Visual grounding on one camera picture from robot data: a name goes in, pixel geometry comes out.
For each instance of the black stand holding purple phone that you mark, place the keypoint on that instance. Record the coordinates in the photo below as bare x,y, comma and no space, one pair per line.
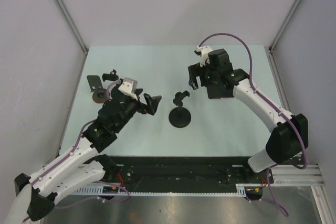
111,76

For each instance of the white slotted cable duct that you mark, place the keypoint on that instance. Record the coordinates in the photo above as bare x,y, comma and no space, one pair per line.
223,190

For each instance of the right aluminium frame post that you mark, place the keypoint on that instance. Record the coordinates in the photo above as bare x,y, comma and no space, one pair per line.
284,25

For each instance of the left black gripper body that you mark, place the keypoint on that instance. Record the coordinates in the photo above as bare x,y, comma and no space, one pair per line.
135,105

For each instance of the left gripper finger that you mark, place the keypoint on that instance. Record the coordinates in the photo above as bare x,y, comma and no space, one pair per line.
153,103
148,100

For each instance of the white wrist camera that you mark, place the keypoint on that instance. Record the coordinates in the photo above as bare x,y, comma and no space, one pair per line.
128,87
203,52

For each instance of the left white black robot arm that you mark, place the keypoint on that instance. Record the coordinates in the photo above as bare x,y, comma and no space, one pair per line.
83,163

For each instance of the rusty base phone stand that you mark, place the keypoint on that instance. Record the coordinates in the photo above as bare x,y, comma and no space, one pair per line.
99,93

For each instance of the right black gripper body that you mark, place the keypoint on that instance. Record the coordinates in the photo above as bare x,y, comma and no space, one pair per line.
207,73

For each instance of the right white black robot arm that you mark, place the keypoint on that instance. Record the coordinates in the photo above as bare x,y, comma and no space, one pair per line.
288,132

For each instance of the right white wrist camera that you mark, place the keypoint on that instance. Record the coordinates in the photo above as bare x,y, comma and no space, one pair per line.
203,52

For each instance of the black phone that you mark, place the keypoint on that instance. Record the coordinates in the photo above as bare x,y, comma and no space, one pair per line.
216,92

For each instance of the black stand holding white phone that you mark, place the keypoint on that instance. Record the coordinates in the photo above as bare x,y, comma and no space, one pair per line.
180,117

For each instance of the left aluminium frame post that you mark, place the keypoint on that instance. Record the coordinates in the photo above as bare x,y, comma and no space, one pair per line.
71,25

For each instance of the aluminium frame post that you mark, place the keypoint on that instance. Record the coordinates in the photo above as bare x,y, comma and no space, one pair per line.
284,25
71,25

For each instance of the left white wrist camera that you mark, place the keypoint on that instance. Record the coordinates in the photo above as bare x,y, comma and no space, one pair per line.
128,87

